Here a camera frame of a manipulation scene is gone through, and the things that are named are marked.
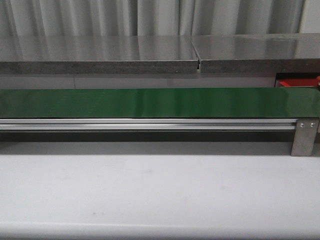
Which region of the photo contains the red mushroom push button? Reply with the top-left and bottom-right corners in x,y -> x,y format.
316,76 -> 320,91

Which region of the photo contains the red plastic tray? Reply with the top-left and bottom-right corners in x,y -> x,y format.
278,78 -> 318,87

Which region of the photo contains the green conveyor belt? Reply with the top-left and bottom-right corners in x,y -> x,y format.
0,87 -> 320,118

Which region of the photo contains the right grey stone slab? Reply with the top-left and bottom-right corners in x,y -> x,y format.
192,33 -> 320,74

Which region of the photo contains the grey stone slab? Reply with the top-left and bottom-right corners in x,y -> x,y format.
0,36 -> 198,75
192,33 -> 320,74

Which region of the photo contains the left grey stone slab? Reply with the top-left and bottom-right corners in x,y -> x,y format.
0,36 -> 198,75

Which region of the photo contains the grey pleated curtain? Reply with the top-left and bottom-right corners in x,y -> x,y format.
0,0 -> 305,37

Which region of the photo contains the steel conveyor support bracket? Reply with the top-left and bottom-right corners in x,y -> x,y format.
290,118 -> 320,157

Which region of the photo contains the aluminium conveyor side rail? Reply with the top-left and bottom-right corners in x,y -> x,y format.
0,118 -> 297,131

